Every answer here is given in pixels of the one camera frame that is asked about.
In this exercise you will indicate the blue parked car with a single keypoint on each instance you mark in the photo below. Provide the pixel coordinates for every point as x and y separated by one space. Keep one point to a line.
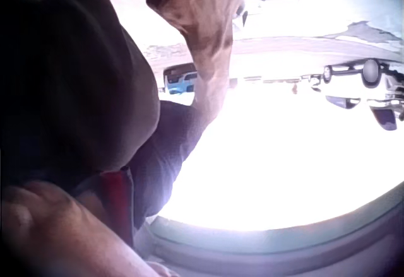
180 83

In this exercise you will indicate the white parked car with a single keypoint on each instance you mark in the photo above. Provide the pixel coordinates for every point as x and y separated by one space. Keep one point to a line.
350 75
382 113

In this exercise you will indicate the grey curved rim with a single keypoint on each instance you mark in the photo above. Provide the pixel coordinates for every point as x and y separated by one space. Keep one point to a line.
268 255

